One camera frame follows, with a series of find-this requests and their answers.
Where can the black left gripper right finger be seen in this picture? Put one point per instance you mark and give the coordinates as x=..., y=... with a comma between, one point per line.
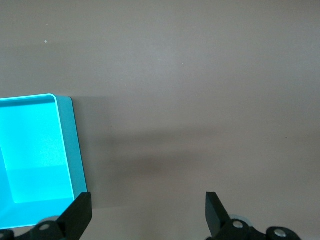
x=215, y=215

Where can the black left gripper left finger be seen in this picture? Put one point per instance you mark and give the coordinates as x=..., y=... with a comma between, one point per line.
x=80, y=212

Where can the turquoise plastic bin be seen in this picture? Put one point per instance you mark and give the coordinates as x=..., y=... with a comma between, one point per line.
x=37, y=150

